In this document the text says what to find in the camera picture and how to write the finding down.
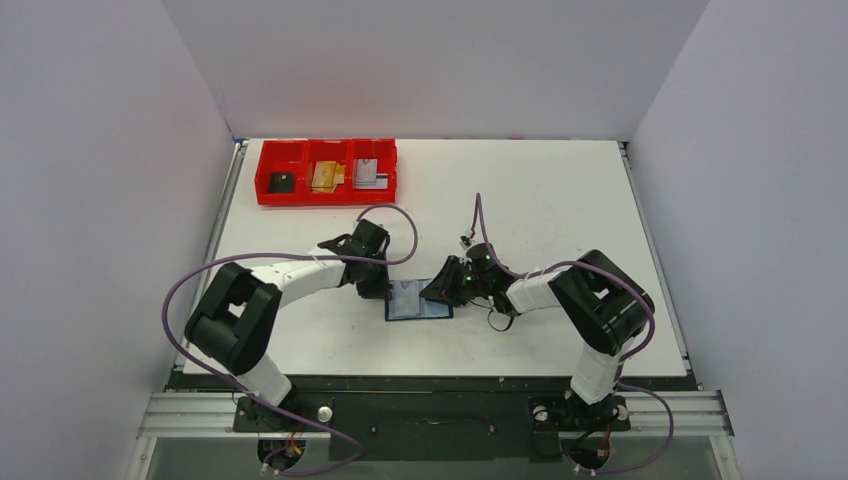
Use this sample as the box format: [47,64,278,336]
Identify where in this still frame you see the silver cards in bin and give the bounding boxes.
[353,158,388,190]

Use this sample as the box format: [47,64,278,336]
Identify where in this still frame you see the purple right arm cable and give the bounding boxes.
[474,193,676,477]

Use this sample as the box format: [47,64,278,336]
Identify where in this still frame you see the navy blue card holder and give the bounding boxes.
[385,279,454,322]

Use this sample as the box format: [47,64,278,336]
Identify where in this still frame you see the gold cards in bin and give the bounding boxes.
[307,161,346,194]

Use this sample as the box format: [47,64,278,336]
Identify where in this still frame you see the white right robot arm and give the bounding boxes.
[420,244,655,427]

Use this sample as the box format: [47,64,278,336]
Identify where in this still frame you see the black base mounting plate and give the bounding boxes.
[165,374,698,464]

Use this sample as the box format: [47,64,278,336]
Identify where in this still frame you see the red three-compartment bin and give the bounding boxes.
[254,138,398,207]

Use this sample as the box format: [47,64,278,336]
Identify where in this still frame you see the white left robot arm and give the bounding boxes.
[184,220,390,430]

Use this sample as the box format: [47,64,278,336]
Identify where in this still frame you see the black card in bin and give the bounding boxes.
[267,172,296,195]

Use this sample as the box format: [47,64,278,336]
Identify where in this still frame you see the aluminium frame rail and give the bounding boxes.
[138,391,735,439]

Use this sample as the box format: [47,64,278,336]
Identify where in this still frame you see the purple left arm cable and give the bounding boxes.
[161,203,420,478]

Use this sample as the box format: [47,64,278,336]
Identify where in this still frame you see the white credit card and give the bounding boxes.
[392,280,420,318]

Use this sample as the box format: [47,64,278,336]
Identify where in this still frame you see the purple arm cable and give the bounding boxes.
[474,193,676,477]
[161,203,420,478]

